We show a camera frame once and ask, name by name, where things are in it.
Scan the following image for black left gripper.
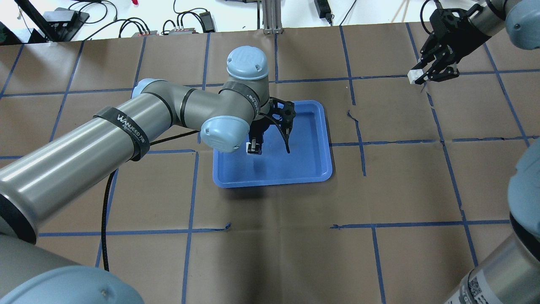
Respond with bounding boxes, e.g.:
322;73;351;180
247;98;296;155

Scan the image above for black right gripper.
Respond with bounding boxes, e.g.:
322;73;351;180
410;8;486;83

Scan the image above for white block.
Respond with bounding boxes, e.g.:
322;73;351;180
407;69;425;85
246;142;260;155

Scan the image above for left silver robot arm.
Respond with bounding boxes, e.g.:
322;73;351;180
1;46;295;304

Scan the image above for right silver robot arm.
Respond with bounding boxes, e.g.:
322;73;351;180
408;0;539;304

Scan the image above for blue plastic tray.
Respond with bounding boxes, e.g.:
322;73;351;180
213;100;333;188

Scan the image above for black power adapter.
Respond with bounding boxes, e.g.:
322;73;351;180
314;0;332;20

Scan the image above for brown paper table cover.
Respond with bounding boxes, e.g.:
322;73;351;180
0;23;539;304

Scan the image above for black monitor stand base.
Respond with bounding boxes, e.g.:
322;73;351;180
43;8;89;42

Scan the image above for aluminium frame post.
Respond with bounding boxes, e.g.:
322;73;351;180
260;0;284;35

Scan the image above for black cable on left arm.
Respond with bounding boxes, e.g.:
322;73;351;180
101;129;201;271

